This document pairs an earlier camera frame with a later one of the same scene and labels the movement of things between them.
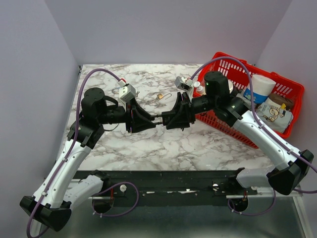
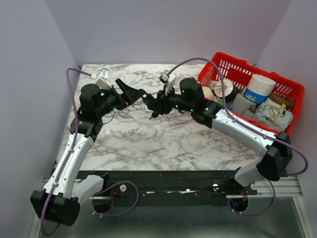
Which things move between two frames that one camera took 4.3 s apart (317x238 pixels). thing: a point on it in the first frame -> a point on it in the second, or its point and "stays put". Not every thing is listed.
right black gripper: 184,114 -> 161,102
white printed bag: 278,118 stays put
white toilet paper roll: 262,88 stays put
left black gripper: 141,119 -> 132,94
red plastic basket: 239,72 stays put
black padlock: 166,116 -> 147,98
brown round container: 281,99 stays put
